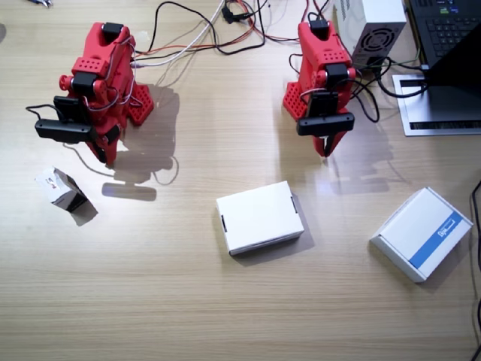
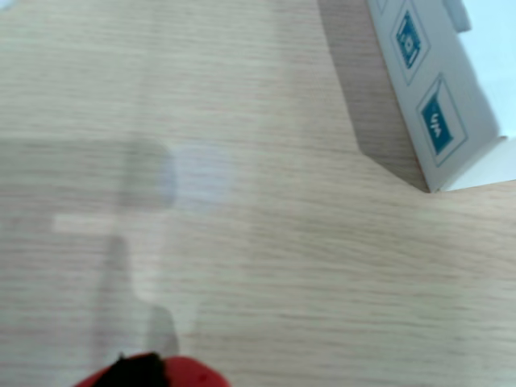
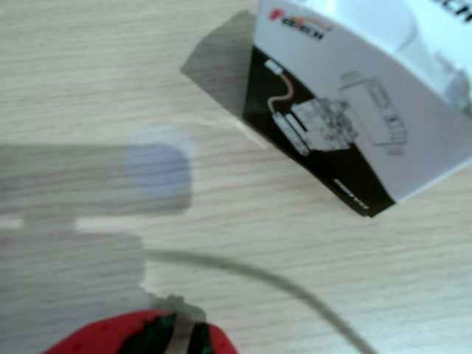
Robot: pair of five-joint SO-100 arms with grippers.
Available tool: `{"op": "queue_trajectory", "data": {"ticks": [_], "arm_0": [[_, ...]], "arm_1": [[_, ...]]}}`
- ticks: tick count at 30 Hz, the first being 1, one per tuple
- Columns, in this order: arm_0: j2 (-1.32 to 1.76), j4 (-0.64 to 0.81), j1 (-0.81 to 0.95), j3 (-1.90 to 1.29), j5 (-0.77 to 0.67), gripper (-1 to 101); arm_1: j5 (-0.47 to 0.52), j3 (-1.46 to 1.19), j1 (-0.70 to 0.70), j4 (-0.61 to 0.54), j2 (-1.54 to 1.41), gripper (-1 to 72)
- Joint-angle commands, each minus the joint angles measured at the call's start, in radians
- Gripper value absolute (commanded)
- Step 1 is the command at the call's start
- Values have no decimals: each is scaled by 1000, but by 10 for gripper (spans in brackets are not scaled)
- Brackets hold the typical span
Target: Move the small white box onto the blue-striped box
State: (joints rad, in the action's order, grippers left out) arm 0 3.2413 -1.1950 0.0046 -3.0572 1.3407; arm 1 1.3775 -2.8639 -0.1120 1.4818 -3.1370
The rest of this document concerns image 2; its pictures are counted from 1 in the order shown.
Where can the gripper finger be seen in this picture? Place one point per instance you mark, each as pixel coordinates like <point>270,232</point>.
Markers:
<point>189,373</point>

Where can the white cardboard box plain lid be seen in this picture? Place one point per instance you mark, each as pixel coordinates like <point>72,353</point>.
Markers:
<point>443,101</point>

